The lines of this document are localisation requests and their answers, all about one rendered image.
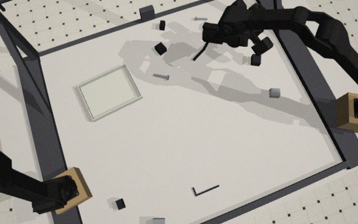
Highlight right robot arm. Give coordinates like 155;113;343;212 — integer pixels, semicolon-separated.
0;151;79;215

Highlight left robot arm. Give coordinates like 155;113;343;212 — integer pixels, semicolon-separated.
202;3;358;84

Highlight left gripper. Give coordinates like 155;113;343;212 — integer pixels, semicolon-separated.
231;0;273;56

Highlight black diagonal bars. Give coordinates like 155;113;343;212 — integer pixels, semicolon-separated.
0;0;282;116

